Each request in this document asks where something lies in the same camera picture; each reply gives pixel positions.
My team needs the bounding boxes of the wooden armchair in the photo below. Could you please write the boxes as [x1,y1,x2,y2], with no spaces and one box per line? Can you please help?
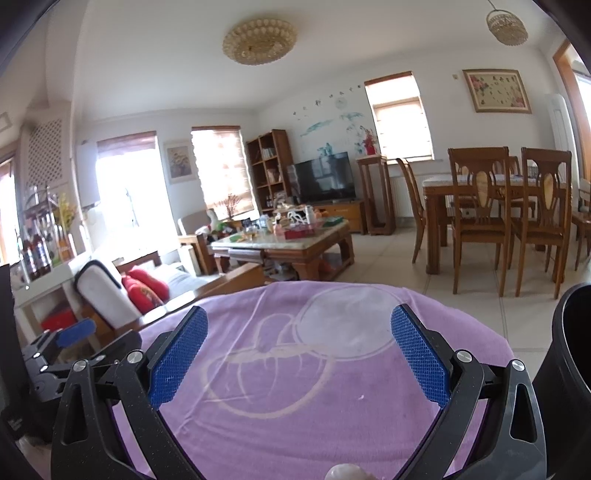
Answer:
[178,210,218,275]

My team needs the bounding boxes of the white side cabinet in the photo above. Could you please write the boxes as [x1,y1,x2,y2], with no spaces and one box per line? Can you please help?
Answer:
[11,265,93,352]

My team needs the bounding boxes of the white standing air conditioner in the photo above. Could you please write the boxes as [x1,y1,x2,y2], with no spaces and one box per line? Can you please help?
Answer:
[545,93,583,178]

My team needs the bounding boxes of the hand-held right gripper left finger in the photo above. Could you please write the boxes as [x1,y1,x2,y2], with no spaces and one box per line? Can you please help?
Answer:
[51,305,209,480]

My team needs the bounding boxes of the black television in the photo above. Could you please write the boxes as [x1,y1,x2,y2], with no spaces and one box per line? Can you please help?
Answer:
[288,151,357,204]

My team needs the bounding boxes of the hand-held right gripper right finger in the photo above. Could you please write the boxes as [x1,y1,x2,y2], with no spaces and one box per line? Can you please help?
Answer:
[390,303,548,480]

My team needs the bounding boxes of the wooden TV cabinet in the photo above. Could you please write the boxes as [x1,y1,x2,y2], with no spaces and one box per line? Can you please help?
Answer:
[307,199,368,235]

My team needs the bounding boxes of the blue wall decal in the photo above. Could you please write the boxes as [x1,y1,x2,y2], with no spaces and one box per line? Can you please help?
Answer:
[291,85,370,153]

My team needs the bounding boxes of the wooden door frame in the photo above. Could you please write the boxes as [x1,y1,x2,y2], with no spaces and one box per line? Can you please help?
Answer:
[551,39,591,158]

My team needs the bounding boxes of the purple printed blanket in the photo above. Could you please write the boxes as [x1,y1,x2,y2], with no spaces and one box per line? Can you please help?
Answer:
[113,281,515,480]

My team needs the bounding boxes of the wooden bookshelf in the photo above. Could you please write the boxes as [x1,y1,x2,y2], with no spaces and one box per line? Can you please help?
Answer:
[246,129,296,215]

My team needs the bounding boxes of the wooden coffee table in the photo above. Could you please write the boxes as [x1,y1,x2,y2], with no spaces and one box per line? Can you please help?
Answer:
[211,219,355,282]

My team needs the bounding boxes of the wooden dining chair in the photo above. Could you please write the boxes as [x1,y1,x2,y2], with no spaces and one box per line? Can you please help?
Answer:
[571,178,591,271]
[396,158,428,264]
[510,148,572,298]
[448,147,511,296]

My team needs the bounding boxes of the person's right hand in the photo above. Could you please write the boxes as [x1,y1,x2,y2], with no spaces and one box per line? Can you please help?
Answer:
[325,464,370,480]

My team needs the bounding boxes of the red embroidered cushion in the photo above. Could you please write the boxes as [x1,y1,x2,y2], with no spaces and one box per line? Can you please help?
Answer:
[121,277,163,310]

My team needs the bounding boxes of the window with roller blind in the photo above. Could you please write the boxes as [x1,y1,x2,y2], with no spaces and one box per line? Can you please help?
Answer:
[95,131,160,259]
[191,126,257,217]
[365,71,435,161]

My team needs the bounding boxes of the white lattice panel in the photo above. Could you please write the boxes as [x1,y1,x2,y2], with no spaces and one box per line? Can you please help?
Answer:
[18,117,65,190]

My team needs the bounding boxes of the cluster of bottles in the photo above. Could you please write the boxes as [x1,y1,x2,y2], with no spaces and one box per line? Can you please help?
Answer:
[18,222,75,282]

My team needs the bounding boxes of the tall wooden plant stand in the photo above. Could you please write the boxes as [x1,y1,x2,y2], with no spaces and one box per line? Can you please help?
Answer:
[356,155,397,236]

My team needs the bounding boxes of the wooden dining table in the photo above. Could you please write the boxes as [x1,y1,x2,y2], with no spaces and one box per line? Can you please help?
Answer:
[422,174,573,275]

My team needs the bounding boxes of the white water heater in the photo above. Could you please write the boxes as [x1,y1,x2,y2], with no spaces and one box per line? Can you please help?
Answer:
[78,141,100,208]

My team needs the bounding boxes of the wooden sofa with white cushions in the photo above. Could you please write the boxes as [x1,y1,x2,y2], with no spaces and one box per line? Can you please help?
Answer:
[74,251,266,337]

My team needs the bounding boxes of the framed floral picture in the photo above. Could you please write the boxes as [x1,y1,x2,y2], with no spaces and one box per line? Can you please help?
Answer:
[462,69,533,114]

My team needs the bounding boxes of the framed flower painting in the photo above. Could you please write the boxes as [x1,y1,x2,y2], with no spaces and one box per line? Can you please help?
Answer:
[164,141,195,185]

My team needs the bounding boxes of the white radiator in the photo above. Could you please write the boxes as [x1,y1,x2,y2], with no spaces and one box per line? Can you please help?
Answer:
[392,178,428,217]

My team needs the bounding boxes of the yellow artificial flowers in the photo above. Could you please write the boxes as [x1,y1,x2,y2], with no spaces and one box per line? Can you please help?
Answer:
[55,193,79,259]

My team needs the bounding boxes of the coffee table clutter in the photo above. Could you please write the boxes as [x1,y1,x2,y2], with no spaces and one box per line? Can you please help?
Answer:
[231,203,347,241]

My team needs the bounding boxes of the large crystal ceiling lamp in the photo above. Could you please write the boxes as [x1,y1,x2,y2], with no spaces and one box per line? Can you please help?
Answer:
[222,18,297,65]

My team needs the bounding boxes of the black trash bin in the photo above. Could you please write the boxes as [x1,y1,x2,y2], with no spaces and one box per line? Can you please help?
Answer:
[533,284,591,480]

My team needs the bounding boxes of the small crystal chandelier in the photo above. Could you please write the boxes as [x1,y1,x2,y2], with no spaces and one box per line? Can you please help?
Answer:
[486,0,528,45]

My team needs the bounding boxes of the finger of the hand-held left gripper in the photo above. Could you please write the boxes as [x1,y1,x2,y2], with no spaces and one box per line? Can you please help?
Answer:
[22,318,98,365]
[28,329,144,409]

